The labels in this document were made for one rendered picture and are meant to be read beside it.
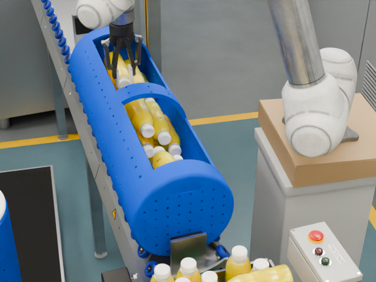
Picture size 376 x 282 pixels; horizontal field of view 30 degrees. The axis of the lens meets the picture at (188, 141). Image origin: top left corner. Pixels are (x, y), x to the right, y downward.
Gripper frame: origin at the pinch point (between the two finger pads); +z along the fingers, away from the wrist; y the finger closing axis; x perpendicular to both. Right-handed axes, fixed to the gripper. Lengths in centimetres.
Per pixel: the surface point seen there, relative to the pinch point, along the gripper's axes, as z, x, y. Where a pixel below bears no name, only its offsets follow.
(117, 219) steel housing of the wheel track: 27.8, 35.9, 12.7
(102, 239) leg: 104, -36, 6
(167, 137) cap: 6.2, 28.6, -5.8
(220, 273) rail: 19, 74, -6
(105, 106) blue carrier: -2.6, 19.3, 10.5
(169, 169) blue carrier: -7, 60, 3
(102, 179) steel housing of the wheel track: 28.0, 15.2, 12.7
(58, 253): 101, -31, 27
